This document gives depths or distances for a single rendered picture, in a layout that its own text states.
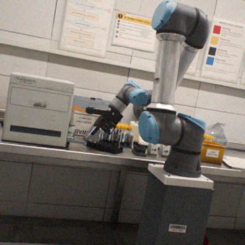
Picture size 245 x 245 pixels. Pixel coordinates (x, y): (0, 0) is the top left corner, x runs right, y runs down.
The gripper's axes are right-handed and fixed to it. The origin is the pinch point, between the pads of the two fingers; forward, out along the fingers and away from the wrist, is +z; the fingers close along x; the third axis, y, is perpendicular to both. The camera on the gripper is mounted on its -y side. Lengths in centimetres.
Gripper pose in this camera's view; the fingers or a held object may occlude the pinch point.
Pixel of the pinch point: (85, 139)
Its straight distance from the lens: 161.7
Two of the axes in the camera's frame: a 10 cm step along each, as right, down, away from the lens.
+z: -6.3, 7.8, -0.4
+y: 7.4, 6.1, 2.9
